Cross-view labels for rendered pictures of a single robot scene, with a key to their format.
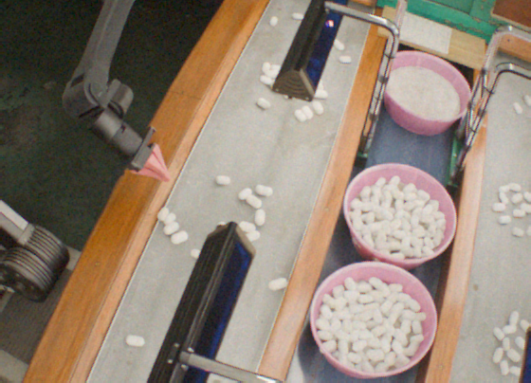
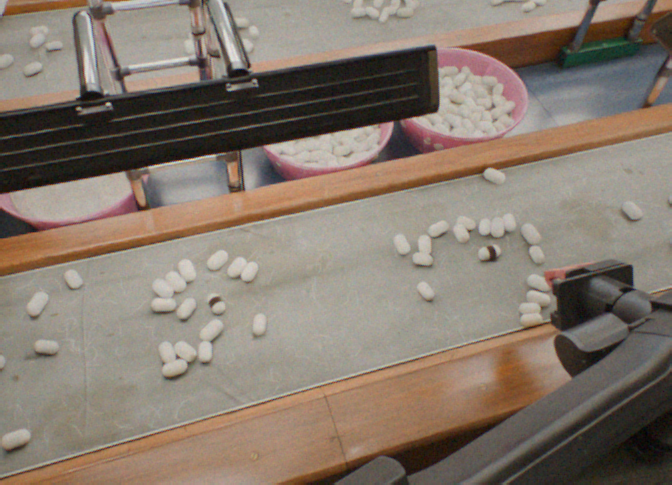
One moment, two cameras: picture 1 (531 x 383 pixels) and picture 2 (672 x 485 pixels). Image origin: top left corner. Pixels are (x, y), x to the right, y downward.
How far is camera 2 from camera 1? 150 cm
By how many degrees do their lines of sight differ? 65
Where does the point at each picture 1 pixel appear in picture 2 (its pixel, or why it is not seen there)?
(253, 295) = (521, 192)
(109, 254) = not seen: hidden behind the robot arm
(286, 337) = (542, 137)
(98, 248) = not seen: hidden behind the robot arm
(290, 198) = (383, 221)
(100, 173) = not seen: outside the picture
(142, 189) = (535, 357)
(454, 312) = (397, 45)
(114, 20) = (538, 422)
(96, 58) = (659, 350)
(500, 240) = (273, 46)
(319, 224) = (403, 171)
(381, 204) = (313, 150)
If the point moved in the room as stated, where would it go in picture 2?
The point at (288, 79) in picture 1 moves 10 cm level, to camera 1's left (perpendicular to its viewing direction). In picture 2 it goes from (435, 70) to (485, 123)
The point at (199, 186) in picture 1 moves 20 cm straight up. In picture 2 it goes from (453, 314) to (486, 234)
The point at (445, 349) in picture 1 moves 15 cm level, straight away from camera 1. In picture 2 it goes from (439, 40) to (369, 32)
